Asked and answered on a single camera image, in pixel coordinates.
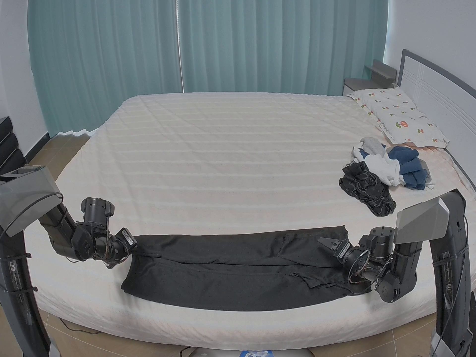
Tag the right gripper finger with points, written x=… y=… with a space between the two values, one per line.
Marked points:
x=331 y=248
x=329 y=240

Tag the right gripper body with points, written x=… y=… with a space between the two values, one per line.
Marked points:
x=346 y=253

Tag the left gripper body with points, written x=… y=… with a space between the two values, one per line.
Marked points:
x=124 y=241

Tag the black T-shirt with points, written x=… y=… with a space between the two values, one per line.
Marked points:
x=230 y=270

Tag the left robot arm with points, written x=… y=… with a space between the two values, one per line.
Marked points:
x=63 y=232

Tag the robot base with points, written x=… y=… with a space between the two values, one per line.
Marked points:
x=253 y=352

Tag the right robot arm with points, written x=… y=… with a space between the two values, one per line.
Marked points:
x=420 y=221

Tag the bed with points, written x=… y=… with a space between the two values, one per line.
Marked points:
x=223 y=154

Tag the black dotted garment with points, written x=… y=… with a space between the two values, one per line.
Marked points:
x=366 y=190

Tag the white garment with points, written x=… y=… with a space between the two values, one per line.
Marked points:
x=385 y=167

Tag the grey garment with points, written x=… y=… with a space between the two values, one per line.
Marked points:
x=373 y=145

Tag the dark blue garment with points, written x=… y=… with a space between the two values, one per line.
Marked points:
x=409 y=164

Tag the white printed pillow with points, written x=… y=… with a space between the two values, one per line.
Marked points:
x=401 y=115

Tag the black chest of drawers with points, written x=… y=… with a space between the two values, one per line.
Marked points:
x=9 y=145

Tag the grey white bedside table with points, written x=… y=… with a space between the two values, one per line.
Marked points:
x=372 y=78

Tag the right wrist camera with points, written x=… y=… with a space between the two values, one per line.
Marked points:
x=365 y=243

